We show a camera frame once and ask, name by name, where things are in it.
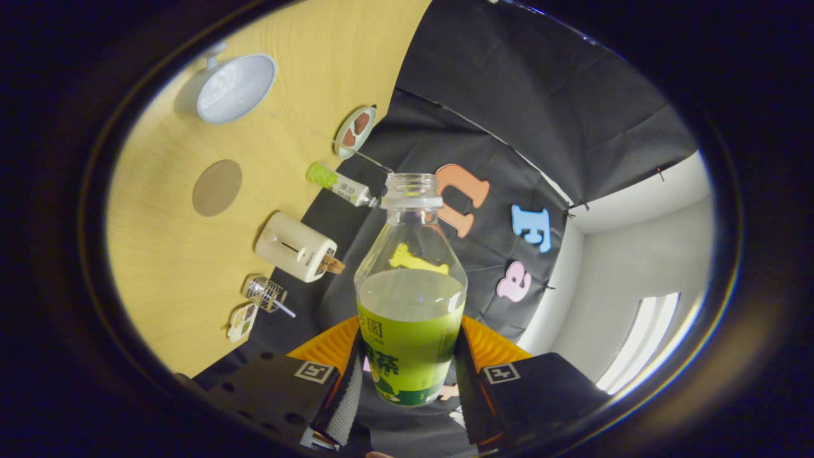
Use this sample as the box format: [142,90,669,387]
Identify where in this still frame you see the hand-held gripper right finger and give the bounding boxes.
[453,315,611,449]

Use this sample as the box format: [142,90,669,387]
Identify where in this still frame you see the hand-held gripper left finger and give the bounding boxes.
[197,316,364,449]

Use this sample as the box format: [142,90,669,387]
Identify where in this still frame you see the juice bottle green label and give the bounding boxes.
[354,172,469,408]

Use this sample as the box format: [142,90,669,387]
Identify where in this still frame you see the round brown coaster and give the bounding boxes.
[192,159,243,217]

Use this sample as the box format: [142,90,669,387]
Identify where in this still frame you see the white cup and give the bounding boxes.
[175,43,278,125]

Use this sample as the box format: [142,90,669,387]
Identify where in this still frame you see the capped bottle green label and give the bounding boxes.
[306,161,380,208]

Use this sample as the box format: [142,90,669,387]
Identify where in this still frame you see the white divided dish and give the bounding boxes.
[227,302,259,343]

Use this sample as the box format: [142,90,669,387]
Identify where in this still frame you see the white toaster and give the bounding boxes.
[255,211,338,283]

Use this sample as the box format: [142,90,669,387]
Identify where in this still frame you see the ceiling light panel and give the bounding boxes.
[597,293,681,395]

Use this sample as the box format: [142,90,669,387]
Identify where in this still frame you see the wooden table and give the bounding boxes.
[105,0,433,379]

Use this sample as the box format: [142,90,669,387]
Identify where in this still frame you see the pale green plate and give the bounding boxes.
[334,105,377,160]

